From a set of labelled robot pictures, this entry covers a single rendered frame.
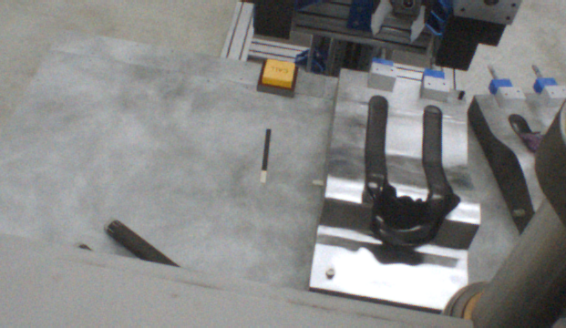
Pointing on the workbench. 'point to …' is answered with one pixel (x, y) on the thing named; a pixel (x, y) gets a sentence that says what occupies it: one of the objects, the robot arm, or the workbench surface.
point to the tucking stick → (265, 156)
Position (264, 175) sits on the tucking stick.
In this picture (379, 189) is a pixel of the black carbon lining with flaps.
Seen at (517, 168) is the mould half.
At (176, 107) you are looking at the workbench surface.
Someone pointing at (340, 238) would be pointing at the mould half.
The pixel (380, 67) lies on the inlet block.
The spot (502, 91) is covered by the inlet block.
